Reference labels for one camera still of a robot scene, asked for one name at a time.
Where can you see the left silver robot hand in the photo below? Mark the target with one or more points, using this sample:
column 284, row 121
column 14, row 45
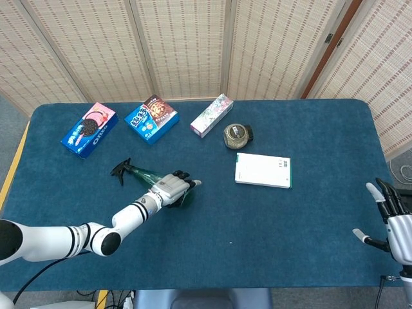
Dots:
column 170, row 190

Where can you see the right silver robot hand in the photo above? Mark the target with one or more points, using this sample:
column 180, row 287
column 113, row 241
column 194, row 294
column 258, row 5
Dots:
column 400, row 235

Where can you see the green transparent spray bottle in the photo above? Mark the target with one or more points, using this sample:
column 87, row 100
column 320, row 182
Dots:
column 141, row 174

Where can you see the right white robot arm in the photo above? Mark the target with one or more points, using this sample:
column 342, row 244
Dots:
column 408, row 289

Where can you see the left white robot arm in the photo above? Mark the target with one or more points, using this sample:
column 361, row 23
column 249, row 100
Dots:
column 58, row 239

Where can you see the black floor object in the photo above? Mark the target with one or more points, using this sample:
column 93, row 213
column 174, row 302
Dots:
column 406, row 192

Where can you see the blue table cloth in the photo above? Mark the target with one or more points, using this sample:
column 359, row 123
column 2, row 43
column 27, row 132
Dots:
column 206, row 225

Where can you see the blue chocolate cookie box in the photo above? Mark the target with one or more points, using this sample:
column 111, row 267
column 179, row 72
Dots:
column 151, row 122

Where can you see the floral toothpaste box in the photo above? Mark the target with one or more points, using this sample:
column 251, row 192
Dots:
column 210, row 116

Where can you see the white flat box green edge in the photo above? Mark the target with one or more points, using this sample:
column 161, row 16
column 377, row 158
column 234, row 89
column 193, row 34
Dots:
column 262, row 170

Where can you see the blue Oreo cookie box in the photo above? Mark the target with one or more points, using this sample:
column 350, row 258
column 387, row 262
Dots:
column 90, row 132

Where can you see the white power strip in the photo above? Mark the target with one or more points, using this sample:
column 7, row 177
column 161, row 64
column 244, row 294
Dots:
column 128, row 303

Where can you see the yellow floor tape strip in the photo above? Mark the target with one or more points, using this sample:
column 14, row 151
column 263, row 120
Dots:
column 102, row 299
column 13, row 167

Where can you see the bamboo folding screen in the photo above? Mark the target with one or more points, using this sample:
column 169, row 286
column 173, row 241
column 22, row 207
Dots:
column 180, row 48

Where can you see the white floor box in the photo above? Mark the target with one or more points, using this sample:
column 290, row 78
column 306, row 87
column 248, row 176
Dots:
column 74, row 305

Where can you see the black screen hinge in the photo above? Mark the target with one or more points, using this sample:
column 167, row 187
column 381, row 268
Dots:
column 328, row 38
column 340, row 42

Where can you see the brown wooden post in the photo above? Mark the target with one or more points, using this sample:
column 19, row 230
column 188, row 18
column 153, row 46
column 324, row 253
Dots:
column 331, row 45

